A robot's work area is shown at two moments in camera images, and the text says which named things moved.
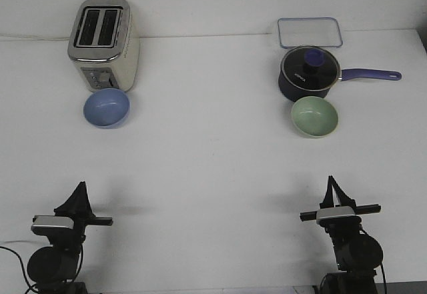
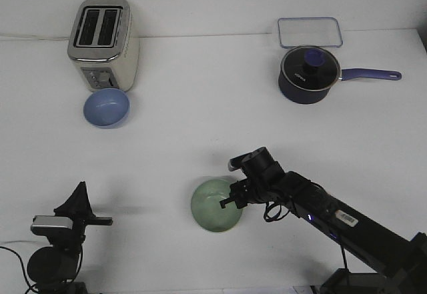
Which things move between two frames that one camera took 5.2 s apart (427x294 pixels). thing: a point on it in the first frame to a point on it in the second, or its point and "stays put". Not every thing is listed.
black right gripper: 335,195 to 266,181
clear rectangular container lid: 322,31 stays put
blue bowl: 106,109 stays put
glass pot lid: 311,68 stays put
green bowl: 314,117 to 207,209
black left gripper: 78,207 stays put
